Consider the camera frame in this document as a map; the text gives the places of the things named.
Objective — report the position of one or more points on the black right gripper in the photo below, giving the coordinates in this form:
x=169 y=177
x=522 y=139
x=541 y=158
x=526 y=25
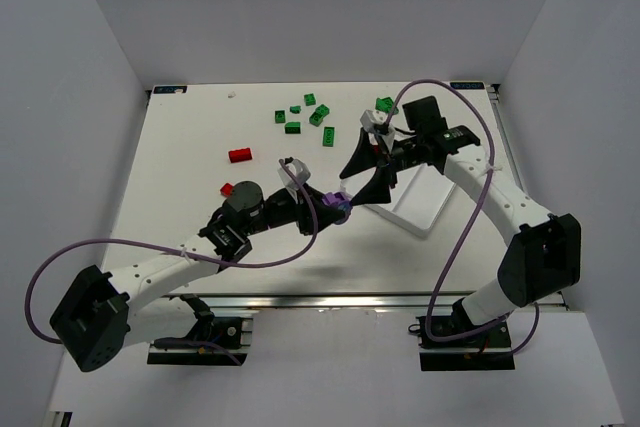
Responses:
x=390 y=162

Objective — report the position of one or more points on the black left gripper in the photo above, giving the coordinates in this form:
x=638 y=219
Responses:
x=308 y=212

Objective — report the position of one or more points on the purple paw print lego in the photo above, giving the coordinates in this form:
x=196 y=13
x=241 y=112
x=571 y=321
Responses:
x=339 y=201

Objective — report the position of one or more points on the green long lego brick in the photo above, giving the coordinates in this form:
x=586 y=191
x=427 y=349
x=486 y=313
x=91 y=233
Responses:
x=328 y=137

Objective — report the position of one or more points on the red long lego brick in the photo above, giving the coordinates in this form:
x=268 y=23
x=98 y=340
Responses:
x=240 y=155

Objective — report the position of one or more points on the green long lego plate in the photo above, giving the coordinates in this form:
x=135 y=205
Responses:
x=389 y=105

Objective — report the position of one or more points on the small red lego brick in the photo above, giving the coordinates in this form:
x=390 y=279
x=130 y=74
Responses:
x=226 y=189

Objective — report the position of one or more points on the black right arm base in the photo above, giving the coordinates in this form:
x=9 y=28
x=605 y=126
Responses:
x=490 y=350

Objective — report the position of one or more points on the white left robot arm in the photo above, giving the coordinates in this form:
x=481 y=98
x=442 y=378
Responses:
x=103 y=312

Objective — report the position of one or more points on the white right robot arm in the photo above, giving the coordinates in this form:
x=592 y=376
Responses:
x=543 y=249

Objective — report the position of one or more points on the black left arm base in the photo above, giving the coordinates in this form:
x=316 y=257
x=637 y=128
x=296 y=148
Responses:
x=204 y=338

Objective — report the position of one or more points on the white three-compartment tray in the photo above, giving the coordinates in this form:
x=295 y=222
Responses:
x=417 y=200

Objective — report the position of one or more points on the green square lego brick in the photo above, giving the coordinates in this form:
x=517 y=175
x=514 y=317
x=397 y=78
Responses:
x=318 y=115

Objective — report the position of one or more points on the green small lego brick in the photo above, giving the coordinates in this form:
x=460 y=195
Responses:
x=309 y=99

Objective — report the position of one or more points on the blue right corner label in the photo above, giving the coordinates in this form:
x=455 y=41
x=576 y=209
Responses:
x=467 y=85

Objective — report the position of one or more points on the blue corner label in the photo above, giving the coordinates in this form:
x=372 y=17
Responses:
x=467 y=85
x=169 y=89

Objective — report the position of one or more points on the blue left corner label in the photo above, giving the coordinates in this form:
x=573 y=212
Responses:
x=169 y=89

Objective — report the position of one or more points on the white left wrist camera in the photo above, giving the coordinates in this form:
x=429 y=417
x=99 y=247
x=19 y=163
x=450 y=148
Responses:
x=293 y=173

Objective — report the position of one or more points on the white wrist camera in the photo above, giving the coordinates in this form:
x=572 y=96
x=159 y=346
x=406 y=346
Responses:
x=374 y=122
x=293 y=173

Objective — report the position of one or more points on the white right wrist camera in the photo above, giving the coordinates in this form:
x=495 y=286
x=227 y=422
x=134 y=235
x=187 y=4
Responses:
x=374 y=122

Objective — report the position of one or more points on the aluminium table rail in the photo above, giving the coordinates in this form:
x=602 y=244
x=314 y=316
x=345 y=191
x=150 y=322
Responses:
x=324 y=302

